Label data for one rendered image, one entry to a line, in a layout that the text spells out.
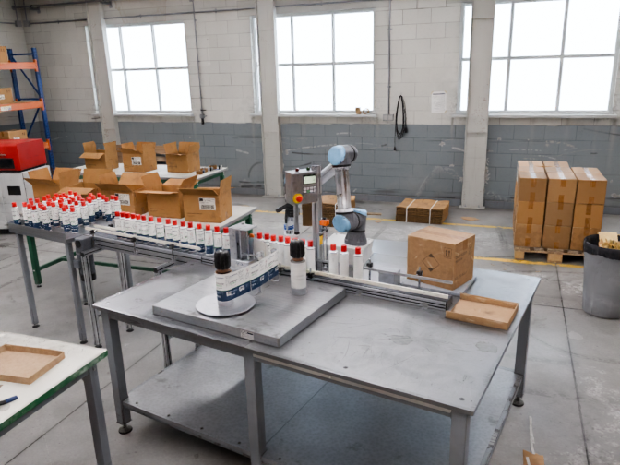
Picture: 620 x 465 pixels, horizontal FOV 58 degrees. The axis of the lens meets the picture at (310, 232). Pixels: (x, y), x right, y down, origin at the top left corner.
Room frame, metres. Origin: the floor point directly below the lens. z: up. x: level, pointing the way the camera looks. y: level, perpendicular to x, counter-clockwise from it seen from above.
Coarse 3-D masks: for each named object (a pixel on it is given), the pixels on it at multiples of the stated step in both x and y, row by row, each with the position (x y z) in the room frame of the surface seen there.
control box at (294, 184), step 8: (288, 176) 3.18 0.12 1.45; (296, 176) 3.15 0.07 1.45; (288, 184) 3.18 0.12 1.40; (296, 184) 3.15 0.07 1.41; (312, 184) 3.19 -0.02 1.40; (288, 192) 3.19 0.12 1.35; (296, 192) 3.15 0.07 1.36; (288, 200) 3.19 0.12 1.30; (304, 200) 3.17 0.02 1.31; (312, 200) 3.19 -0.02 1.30
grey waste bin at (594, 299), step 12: (588, 264) 4.29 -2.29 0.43; (600, 264) 4.18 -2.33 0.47; (612, 264) 4.13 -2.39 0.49; (588, 276) 4.29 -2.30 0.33; (600, 276) 4.19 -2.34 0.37; (612, 276) 4.13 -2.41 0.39; (588, 288) 4.28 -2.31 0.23; (600, 288) 4.19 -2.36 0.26; (612, 288) 4.13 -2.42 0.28; (588, 300) 4.27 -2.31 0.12; (600, 300) 4.18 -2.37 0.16; (612, 300) 4.14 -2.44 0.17; (588, 312) 4.26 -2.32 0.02; (600, 312) 4.18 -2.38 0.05; (612, 312) 4.15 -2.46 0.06
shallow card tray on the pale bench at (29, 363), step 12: (0, 348) 2.36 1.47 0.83; (12, 348) 2.37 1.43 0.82; (24, 348) 2.35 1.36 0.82; (36, 348) 2.34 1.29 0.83; (0, 360) 2.28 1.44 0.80; (12, 360) 2.28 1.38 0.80; (24, 360) 2.28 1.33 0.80; (36, 360) 2.28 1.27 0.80; (48, 360) 2.27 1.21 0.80; (60, 360) 2.26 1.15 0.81; (0, 372) 2.18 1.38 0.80; (12, 372) 2.17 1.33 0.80; (24, 372) 2.17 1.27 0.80; (36, 372) 2.12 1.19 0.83
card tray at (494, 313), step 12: (468, 300) 2.74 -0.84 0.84; (480, 300) 2.70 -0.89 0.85; (492, 300) 2.67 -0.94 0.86; (456, 312) 2.59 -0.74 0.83; (468, 312) 2.59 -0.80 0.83; (480, 312) 2.59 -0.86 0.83; (492, 312) 2.58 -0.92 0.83; (504, 312) 2.58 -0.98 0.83; (516, 312) 2.56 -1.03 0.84; (480, 324) 2.45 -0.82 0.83; (492, 324) 2.42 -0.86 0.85; (504, 324) 2.39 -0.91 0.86
